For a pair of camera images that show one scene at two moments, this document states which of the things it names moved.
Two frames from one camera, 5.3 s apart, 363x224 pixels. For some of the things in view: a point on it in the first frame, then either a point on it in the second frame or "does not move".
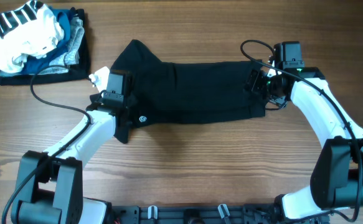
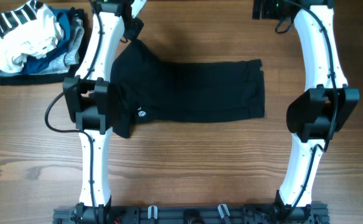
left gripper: (131, 100) → (132, 31)
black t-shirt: (167, 91) does not move
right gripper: (255, 84) → (266, 13)
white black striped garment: (29, 30) does not move
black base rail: (238, 214) does not move
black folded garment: (80, 71) does not move
